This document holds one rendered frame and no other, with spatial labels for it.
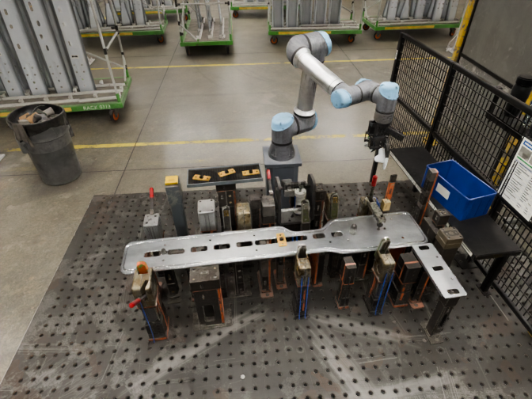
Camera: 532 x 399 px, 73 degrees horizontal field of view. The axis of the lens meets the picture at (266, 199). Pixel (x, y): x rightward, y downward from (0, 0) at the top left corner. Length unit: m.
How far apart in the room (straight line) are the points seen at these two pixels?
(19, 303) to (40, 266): 0.35
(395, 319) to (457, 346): 0.27
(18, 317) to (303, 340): 2.10
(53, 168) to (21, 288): 1.33
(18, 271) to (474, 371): 3.09
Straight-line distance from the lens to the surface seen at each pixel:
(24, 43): 5.65
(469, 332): 1.94
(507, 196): 1.94
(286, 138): 1.96
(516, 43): 3.67
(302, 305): 1.71
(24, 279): 3.37
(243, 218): 1.70
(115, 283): 2.05
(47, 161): 4.10
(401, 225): 1.85
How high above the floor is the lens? 2.18
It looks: 39 degrees down
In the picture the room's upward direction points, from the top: 1 degrees counter-clockwise
